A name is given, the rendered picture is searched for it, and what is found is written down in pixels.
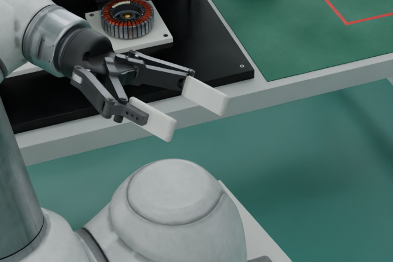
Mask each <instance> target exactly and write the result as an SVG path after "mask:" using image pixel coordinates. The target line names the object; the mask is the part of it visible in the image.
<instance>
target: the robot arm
mask: <svg viewBox="0 0 393 262"><path fill-rule="evenodd" d="M28 62H30V63H31V64H33V65H35V66H38V67H40V68H42V69H44V70H45V71H47V72H48V73H50V74H53V75H54V76H56V77H59V78H60V77H68V78H70V79H71V82H70V84H71V85H73V86H75V87H76V88H78V89H79V90H80V91H81V92H82V93H83V94H84V95H85V96H86V97H87V99H88V100H89V101H90V103H92V105H93V106H94V107H95V108H96V110H97V111H98V112H99V113H100V114H101V115H102V117H104V118H105V119H110V118H111V117H112V115H114V119H113V121H114V122H116V123H122V121H123V117H125V119H127V120H129V121H131V122H133V123H134V124H136V125H138V126H140V127H142V128H143V129H145V130H147V131H148V132H150V133H152V134H154V135H156V136H157V137H159V138H161V139H163V140H165V141H166V142H170V141H171V139H172V137H173V133H174V130H175V126H176V124H177V121H176V120H175V119H173V118H171V117H169V116H168V115H166V114H164V113H162V112H160V111H158V110H157V109H155V108H153V107H151V106H150V105H148V104H146V103H144V102H142V101H140V100H138V99H137V98H135V97H131V98H130V99H129V103H128V98H127V96H126V94H125V91H124V89H123V86H124V85H128V84H130V85H136V86H139V85H140V84H147V85H153V86H157V87H162V88H168V89H173V90H177V91H182V94H181V95H182V96H184V97H186V98H188V99H190V100H191V101H193V102H195V103H197V104H199V105H200V106H203V107H204V108H206V109H209V110H210V111H212V112H214V113H216V114H218V115H219V116H224V115H225V112H226V109H227V106H228V103H229V100H230V96H228V95H226V94H224V93H222V92H220V91H218V90H217V89H214V88H212V87H210V86H208V85H206V84H204V83H203V82H201V81H199V80H197V79H195V78H194V74H195V71H194V70H192V69H190V68H186V67H183V66H180V65H176V64H173V63H169V62H166V61H163V60H159V59H157V58H153V57H150V56H146V55H144V54H142V53H139V52H138V51H136V50H129V54H128V56H126V55H123V54H118V53H115V52H114V50H113V47H112V43H111V41H110V40H109V38H107V37H106V36H104V35H102V34H100V33H98V32H96V31H95V30H93V29H92V28H91V25H90V24H89V23H88V22H87V21H86V20H85V19H83V18H81V17H79V16H77V15H75V14H73V13H71V12H69V11H68V10H66V9H65V8H63V7H61V6H58V5H56V4H55V3H54V2H53V1H52V0H0V83H1V82H2V81H3V80H4V79H5V78H6V77H7V76H8V75H9V74H10V73H11V72H13V71H15V70H16V69H17V68H19V67H21V66H22V65H24V64H26V63H28ZM136 72H137V74H136V77H135V73H136ZM134 77H135V78H134ZM0 262H272V261H271V259H270V258H269V257H268V256H260V257H257V258H254V259H251V260H247V249H246V238H245V234H244V228H243V223H242V219H241V217H240V213H239V211H238V208H237V206H236V205H235V203H234V202H233V200H232V199H231V197H230V196H229V195H228V194H227V192H226V191H225V189H224V188H223V187H222V186H221V184H220V183H219V182H218V181H217V180H216V179H215V178H214V177H213V176H212V175H211V174H210V173H209V172H208V171H207V170H206V169H204V168H203V167H202V166H200V165H198V164H196V163H194V162H191V161H188V160H183V159H178V158H168V159H163V160H157V161H154V162H151V163H148V164H146V165H144V166H142V167H140V168H139V169H138V170H136V171H135V172H134V173H132V174H131V175H130V176H129V177H127V179H125V180H124V182H122V183H121V184H120V186H119V187H118V188H117V190H116V191H115V192H114V194H113V196H112V199H111V201H110V203H108V204H107V205H106V206H105V207H104V208H103V209H102V210H101V211H100V212H99V213H98V214H96V215H95V216H94V217H93V218H92V219H91V220H90V221H89V222H88V223H87V224H86V225H84V226H83V227H82V228H80V229H78V230H76V231H74V232H73V230H72V228H71V226H70V225H69V223H68V222H67V221H66V220H65V219H64V218H63V217H62V216H60V215H59V214H57V213H55V212H53V211H50V210H48V209H45V208H42V207H40V204H39V202H38V199H37V196H36V193H35V191H34V188H33V185H32V182H31V180H30V177H29V174H28V171H27V169H26V166H25V163H24V161H23V158H22V155H21V152H20V150H19V146H18V144H17V141H16V138H15V135H14V133H13V130H12V127H11V124H10V122H9V119H8V116H7V114H6V111H5V108H4V105H3V103H2V99H1V97H0Z"/></svg>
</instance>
